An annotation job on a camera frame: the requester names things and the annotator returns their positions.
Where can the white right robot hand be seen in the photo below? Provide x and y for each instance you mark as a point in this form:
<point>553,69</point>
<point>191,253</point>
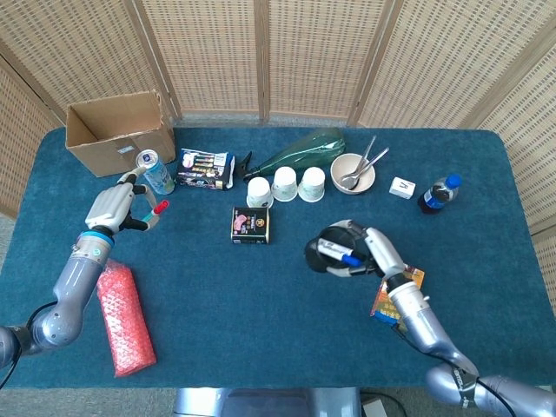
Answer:
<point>384,252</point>

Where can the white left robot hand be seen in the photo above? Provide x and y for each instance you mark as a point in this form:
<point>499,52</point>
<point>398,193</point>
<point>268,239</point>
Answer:
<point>108,208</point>

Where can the red cap white marker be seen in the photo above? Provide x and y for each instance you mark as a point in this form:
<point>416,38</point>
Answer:
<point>161,207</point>

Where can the black mesh pen holder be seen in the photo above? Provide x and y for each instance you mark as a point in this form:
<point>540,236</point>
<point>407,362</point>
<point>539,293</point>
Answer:
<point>315,259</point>

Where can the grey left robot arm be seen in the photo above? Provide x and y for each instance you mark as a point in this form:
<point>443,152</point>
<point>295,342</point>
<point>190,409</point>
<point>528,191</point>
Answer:
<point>74,282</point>

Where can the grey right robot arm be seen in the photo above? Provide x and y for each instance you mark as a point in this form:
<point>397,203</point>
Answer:
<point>425,321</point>

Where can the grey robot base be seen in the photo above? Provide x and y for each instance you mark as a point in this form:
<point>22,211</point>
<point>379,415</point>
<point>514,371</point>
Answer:
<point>260,404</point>

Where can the blue marker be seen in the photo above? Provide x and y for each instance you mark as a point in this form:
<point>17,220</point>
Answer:
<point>332,249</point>

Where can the yellow and blue carton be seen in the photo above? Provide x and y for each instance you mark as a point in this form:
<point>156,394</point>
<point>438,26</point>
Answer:
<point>382,306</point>

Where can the light blue drink can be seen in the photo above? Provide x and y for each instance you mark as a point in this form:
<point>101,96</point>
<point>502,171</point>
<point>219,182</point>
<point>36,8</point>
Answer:
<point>161,176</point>

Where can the open cardboard box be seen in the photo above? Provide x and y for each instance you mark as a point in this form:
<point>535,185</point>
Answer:
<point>130,150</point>

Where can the small white cardboard box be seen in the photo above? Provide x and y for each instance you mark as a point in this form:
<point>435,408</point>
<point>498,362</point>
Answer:
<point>402,188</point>

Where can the cola bottle blue cap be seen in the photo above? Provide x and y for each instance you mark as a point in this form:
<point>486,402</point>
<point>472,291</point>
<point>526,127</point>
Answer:
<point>436,197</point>

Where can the metal spoon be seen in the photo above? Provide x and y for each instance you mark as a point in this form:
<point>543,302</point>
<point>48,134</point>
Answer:
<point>375,158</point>
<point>368,150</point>

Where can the beige round bowl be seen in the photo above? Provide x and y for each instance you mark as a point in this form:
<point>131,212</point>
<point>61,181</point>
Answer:
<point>343,167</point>

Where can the white paper cup leaf print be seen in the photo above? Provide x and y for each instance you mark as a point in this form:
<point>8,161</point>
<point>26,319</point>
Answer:
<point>312,184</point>
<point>259,191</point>
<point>284,182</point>

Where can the black printed plastic package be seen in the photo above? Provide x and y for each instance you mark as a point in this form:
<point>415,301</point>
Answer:
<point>204,171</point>

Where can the red bubble wrap roll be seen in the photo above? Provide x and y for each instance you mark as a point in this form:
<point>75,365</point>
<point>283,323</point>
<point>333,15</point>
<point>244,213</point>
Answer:
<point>126,321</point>

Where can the green plastic spray bottle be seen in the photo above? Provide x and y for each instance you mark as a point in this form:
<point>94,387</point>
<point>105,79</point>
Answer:
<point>304,150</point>

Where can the black rectangular tin box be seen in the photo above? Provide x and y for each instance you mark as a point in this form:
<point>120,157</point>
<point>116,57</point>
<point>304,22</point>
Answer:
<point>249,226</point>

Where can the blue carpet table cover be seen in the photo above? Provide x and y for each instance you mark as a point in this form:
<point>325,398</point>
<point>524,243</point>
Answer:
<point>243,313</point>

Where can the woven wooden folding screen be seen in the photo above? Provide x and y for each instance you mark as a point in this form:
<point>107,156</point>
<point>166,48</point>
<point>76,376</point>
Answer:
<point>217,52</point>

